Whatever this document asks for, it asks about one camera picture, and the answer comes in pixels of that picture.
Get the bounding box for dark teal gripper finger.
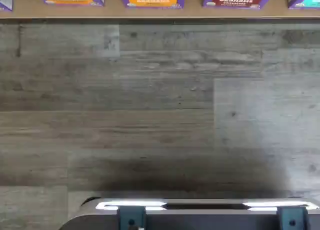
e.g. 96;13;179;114
116;206;147;230
275;206;310;230

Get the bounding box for brown shelf board with Annie's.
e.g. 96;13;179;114
0;0;320;20

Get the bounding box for black metal shelf frame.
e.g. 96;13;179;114
0;18;320;25

